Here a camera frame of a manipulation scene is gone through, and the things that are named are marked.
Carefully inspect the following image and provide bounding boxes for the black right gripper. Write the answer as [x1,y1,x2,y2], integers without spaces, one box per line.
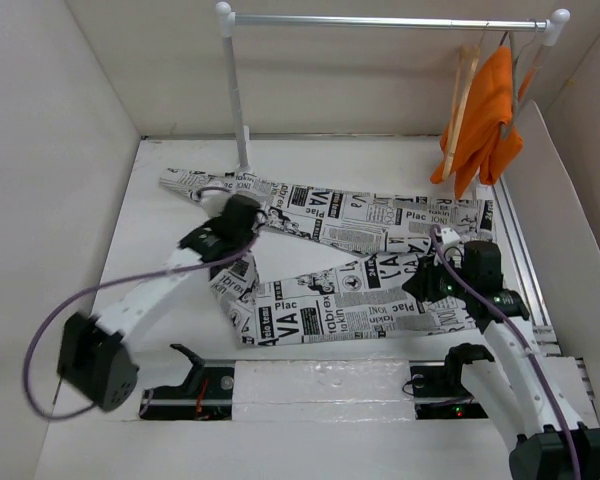
[400,249,474,302]

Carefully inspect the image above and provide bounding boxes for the newspaper print trousers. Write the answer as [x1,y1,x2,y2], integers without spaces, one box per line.
[160,168,495,347]

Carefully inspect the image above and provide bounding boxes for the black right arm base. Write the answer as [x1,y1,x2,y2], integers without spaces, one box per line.
[402,363,488,421]

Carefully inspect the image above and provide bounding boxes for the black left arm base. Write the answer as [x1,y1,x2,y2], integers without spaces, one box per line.
[138,360,236,422]

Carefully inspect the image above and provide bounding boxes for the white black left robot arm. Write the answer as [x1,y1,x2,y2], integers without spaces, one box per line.
[57,187,265,412]

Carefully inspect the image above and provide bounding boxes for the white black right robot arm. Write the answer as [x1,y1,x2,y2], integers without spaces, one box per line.
[403,230,600,479]

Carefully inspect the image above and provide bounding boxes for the orange cloth on hanger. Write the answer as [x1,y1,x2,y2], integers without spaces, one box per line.
[450,46,524,199]

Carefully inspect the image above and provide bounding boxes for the wooden clothes hanger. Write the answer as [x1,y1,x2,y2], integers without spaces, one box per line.
[441,44,481,181]

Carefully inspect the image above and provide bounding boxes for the white metal clothes rack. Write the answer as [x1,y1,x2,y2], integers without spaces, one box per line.
[214,0,572,201]

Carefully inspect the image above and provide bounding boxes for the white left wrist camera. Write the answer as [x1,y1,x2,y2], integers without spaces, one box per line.
[199,191,231,218]

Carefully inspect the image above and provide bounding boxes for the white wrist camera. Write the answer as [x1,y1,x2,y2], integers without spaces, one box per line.
[199,191,231,218]
[436,228,462,250]

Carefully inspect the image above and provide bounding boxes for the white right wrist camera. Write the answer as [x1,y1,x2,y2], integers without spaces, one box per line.
[436,228,462,250]

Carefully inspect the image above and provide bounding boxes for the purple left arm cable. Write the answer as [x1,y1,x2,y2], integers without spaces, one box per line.
[23,182,261,420]

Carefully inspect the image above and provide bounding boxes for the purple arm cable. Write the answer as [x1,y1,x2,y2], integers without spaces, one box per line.
[23,182,261,420]
[429,224,581,480]

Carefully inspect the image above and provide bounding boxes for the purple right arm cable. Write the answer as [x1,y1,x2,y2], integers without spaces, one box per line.
[429,224,581,480]

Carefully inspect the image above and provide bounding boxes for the aluminium side rail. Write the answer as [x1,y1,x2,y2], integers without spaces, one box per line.
[493,180,552,328]

